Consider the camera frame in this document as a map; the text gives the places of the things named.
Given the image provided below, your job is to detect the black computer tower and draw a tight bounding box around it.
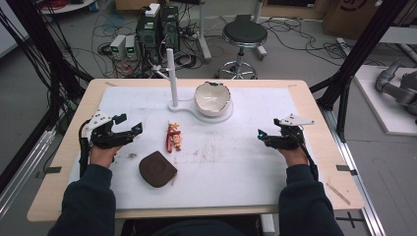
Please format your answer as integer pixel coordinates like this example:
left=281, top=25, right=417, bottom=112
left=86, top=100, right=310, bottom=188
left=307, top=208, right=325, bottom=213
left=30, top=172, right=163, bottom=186
left=135, top=9, right=162, bottom=65
left=159, top=4, right=181, bottom=53

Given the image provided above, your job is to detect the aluminium rail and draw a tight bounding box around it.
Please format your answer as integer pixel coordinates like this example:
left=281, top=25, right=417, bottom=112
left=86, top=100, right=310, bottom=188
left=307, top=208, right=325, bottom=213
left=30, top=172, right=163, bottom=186
left=0, top=126, right=57, bottom=220
left=319, top=106, right=387, bottom=236

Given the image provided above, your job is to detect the white stand with pole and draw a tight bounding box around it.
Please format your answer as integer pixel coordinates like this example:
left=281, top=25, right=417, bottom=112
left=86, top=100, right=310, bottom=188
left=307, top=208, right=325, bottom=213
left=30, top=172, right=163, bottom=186
left=166, top=47, right=235, bottom=125

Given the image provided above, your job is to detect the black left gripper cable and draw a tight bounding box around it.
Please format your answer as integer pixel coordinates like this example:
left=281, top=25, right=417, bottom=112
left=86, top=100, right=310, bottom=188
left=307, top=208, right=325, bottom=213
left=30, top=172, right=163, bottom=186
left=78, top=119, right=92, bottom=179

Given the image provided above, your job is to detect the red and orange toy figure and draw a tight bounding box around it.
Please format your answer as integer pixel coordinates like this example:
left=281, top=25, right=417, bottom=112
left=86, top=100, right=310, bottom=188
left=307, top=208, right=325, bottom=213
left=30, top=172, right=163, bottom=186
left=165, top=121, right=183, bottom=154

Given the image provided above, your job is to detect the person's left hand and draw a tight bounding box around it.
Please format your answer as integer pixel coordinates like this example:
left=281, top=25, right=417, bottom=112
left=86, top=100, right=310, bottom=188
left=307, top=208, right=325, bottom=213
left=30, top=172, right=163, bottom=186
left=89, top=144, right=123, bottom=169

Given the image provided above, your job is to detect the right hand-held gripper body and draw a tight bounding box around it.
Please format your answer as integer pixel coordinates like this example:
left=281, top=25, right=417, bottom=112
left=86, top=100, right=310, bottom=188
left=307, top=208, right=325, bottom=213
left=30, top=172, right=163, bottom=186
left=266, top=113, right=316, bottom=150

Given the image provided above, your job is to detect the grey power supply unit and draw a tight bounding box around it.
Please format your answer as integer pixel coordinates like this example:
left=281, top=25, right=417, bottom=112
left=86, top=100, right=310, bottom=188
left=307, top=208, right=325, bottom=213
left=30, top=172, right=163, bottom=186
left=109, top=33, right=128, bottom=61
left=125, top=34, right=139, bottom=61

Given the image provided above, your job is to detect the white table mat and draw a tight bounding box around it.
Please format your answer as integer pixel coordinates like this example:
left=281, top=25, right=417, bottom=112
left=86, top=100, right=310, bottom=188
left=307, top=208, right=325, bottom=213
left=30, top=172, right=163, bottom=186
left=59, top=85, right=325, bottom=211

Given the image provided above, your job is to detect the round white table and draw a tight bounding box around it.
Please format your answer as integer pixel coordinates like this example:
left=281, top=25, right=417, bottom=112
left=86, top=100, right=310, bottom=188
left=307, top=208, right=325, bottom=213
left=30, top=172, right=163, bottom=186
left=38, top=0, right=96, bottom=16

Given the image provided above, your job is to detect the white metal stand leg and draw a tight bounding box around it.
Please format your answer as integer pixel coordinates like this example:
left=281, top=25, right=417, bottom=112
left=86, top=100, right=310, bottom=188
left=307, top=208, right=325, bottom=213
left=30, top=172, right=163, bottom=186
left=196, top=0, right=213, bottom=64
left=251, top=0, right=268, bottom=62

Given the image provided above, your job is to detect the white table leg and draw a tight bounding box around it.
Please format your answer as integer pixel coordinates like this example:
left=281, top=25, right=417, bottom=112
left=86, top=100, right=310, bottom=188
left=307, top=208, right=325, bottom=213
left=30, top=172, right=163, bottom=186
left=260, top=213, right=276, bottom=236

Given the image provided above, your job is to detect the person's right hand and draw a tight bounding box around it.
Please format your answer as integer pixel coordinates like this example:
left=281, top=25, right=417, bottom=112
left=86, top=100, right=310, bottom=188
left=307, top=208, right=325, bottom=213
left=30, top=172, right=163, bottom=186
left=276, top=146, right=310, bottom=168

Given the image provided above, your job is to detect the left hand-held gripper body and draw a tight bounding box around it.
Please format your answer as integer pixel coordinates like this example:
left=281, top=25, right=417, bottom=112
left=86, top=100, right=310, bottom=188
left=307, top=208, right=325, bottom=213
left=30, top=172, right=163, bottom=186
left=85, top=110, right=136, bottom=150

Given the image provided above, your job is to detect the person's torso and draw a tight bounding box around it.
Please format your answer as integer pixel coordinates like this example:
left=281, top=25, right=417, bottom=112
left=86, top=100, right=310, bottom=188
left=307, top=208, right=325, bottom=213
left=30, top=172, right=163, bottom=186
left=120, top=215, right=264, bottom=236

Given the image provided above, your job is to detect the white eggshell-shaped bowl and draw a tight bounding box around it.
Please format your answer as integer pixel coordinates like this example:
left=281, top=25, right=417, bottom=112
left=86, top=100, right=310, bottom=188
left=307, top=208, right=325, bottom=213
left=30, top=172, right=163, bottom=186
left=193, top=81, right=232, bottom=118

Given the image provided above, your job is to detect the black frame post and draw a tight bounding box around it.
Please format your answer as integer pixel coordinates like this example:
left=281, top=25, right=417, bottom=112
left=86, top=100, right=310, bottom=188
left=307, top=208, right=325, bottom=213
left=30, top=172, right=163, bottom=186
left=309, top=0, right=411, bottom=143
left=5, top=0, right=94, bottom=99

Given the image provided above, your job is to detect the white platform board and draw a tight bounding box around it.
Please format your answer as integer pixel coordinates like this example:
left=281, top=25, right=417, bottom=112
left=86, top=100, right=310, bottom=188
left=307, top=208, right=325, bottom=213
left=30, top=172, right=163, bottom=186
left=353, top=64, right=417, bottom=138

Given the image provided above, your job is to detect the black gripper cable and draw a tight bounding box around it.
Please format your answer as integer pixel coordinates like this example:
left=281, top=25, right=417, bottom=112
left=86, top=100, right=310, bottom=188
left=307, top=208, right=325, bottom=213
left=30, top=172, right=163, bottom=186
left=288, top=126, right=320, bottom=182
left=78, top=119, right=92, bottom=179

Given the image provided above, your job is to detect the bundle of black cables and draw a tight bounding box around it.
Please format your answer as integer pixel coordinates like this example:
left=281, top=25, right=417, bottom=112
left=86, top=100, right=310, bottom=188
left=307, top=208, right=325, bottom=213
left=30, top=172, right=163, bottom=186
left=0, top=6, right=87, bottom=132

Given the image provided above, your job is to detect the white box on computer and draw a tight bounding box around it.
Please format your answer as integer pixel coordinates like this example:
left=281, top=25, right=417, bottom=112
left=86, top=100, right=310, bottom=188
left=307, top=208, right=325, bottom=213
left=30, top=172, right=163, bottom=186
left=144, top=2, right=161, bottom=19

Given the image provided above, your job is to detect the cardboard box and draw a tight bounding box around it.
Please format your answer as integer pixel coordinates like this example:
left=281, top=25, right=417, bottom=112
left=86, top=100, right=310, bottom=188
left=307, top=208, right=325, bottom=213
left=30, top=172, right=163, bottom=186
left=322, top=0, right=399, bottom=41

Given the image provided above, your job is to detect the brown rounded square pad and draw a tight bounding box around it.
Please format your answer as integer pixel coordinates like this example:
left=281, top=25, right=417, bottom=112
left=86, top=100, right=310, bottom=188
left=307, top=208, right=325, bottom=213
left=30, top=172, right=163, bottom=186
left=138, top=149, right=179, bottom=189

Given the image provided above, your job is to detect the grey tape strip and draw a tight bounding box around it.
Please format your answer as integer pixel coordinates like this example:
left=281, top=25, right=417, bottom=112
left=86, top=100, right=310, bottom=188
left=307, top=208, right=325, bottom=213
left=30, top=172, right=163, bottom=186
left=43, top=165, right=63, bottom=175
left=335, top=164, right=359, bottom=177

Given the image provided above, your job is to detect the black round stool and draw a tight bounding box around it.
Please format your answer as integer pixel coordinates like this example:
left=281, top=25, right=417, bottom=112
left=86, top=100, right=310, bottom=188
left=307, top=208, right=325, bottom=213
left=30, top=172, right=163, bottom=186
left=213, top=20, right=269, bottom=81

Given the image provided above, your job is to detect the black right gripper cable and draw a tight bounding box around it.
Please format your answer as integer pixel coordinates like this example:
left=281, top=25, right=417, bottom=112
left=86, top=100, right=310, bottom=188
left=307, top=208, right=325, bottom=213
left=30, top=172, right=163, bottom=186
left=288, top=126, right=320, bottom=182

